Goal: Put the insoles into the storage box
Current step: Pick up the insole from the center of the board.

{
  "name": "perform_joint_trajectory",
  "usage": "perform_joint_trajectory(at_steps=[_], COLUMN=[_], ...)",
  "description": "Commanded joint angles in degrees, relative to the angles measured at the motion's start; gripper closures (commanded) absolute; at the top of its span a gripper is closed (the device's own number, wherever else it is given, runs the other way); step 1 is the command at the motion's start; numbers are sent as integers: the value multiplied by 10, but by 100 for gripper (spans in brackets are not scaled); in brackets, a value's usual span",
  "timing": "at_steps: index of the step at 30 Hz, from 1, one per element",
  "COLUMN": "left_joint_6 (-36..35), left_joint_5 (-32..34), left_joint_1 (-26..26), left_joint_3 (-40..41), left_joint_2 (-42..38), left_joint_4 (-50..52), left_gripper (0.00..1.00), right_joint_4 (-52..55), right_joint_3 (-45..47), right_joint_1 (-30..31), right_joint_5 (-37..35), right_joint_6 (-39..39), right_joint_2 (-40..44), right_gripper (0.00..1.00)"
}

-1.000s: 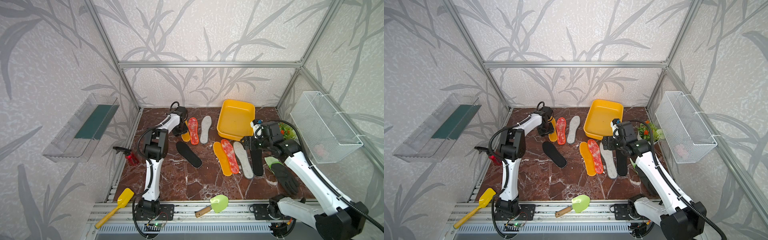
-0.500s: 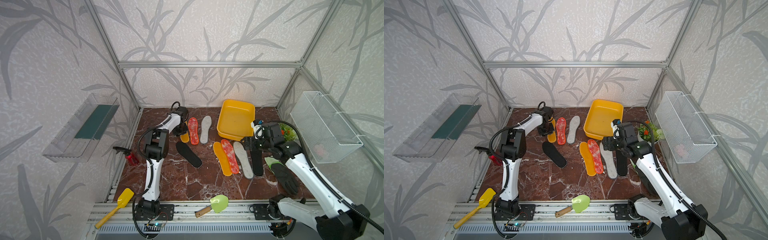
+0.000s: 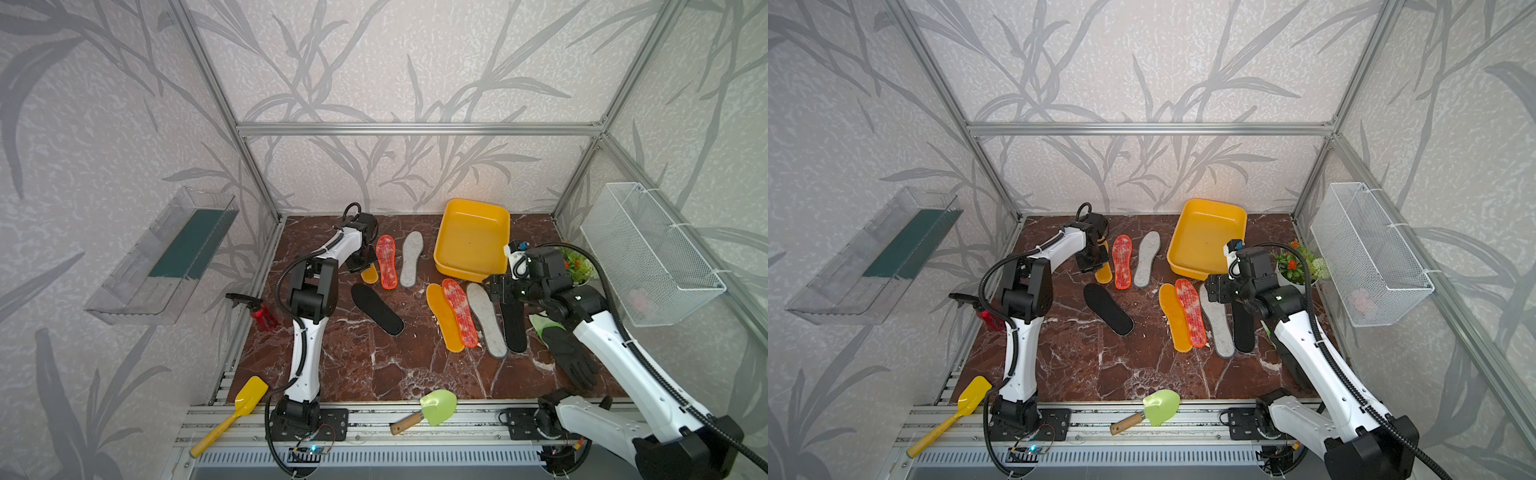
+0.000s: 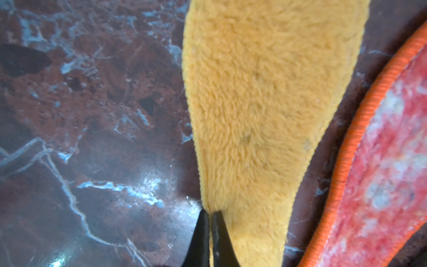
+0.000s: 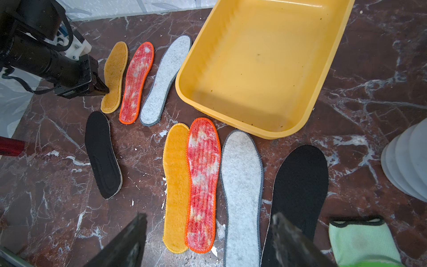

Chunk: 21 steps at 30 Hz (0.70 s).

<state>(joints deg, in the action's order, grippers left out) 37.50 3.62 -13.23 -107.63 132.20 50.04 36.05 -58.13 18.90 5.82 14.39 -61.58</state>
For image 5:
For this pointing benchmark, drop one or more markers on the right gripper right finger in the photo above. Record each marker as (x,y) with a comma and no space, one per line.
(292,248)

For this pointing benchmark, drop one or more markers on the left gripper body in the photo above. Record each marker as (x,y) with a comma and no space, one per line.
(80,78)

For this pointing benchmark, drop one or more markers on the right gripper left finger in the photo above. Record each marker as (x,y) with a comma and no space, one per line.
(126,249)

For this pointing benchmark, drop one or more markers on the yellow insole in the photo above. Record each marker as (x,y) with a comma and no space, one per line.
(178,188)
(113,73)

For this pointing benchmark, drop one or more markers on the red insole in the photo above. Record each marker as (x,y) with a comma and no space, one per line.
(136,76)
(203,156)

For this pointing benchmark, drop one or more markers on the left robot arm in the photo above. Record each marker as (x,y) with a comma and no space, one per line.
(37,37)

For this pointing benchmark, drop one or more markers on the yellow plastic storage box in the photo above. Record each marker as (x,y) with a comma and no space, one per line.
(259,66)

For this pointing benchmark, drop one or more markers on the left black insole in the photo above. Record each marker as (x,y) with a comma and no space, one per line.
(102,158)

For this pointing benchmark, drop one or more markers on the black insole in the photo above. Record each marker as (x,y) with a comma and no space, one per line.
(102,158)
(300,188)

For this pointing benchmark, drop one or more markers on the right black insole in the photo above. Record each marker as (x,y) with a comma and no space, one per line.
(300,188)

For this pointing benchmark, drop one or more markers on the far grey insole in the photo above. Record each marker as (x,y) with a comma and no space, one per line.
(170,65)

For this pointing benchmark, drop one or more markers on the grey insole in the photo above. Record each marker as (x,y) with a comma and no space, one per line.
(242,178)
(170,65)

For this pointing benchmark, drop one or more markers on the near grey insole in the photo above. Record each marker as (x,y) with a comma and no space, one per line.
(242,178)

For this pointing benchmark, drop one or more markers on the red spray bottle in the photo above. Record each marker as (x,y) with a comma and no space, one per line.
(11,147)

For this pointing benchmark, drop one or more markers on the potted artificial plant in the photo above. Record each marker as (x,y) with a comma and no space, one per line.
(404,161)

